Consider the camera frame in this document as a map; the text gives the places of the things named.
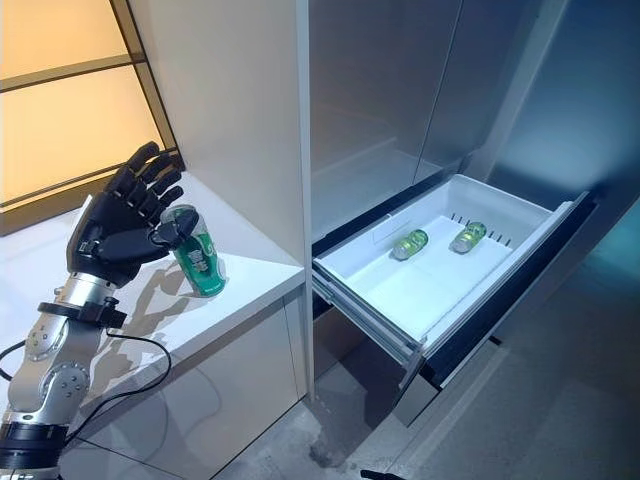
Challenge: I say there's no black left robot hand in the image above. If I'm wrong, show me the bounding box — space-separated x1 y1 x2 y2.
67 142 201 290

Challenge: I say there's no green drink can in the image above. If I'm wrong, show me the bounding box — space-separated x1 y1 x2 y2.
159 203 227 296
391 228 430 261
448 220 487 254

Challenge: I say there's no fridge drawer with white bin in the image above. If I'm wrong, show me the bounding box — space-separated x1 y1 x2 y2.
312 172 601 426

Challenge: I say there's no steel fridge drawer front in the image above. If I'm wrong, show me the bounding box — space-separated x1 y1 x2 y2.
312 294 426 396

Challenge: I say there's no stainless steel fridge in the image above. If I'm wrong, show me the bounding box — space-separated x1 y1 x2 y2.
307 0 601 426

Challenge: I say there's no steel fridge door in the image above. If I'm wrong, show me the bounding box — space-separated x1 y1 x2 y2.
417 0 546 174
308 0 464 241

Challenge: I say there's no tall white cabinet panel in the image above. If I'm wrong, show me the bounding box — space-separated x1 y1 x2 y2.
127 0 316 396

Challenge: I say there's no grey metallic side panel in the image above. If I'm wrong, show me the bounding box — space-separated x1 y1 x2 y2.
467 0 640 251

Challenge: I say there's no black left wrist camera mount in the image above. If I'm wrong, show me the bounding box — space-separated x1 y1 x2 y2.
37 297 129 331

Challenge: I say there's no window with dark frame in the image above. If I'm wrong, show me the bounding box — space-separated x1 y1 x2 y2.
0 0 186 236

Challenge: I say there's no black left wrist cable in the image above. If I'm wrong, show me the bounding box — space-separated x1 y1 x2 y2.
0 329 174 451

